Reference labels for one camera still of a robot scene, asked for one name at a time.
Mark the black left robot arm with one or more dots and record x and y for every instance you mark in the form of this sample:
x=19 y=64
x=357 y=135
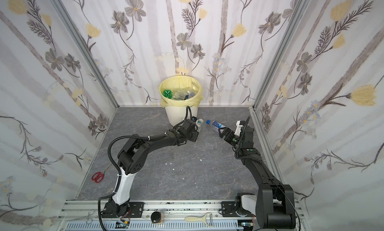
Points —
x=132 y=158

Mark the beige vegetable peeler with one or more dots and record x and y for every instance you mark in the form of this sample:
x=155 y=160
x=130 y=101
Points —
x=207 y=219

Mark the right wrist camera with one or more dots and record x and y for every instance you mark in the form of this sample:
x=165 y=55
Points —
x=239 y=126

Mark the red handled scissors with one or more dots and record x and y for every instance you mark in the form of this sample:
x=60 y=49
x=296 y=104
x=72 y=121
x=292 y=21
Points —
x=98 y=177

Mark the small blue label bottle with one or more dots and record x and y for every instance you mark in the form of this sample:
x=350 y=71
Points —
x=215 y=126

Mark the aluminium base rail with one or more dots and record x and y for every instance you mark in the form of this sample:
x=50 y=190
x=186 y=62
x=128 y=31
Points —
x=83 y=216

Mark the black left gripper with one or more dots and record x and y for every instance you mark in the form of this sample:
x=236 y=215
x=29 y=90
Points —
x=192 y=130

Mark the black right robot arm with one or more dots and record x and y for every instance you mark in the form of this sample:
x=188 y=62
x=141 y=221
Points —
x=274 y=204

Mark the yellow bin liner bag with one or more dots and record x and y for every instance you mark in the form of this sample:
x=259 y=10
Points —
x=178 y=82

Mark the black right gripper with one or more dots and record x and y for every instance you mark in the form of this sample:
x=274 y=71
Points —
x=229 y=136

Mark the clear bottle blue label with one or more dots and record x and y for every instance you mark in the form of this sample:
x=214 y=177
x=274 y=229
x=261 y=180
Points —
x=183 y=94

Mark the green soda bottle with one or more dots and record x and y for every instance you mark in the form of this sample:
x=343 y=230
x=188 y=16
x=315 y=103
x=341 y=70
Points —
x=167 y=94

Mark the black round knob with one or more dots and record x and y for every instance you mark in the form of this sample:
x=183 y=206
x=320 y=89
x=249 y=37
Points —
x=157 y=217

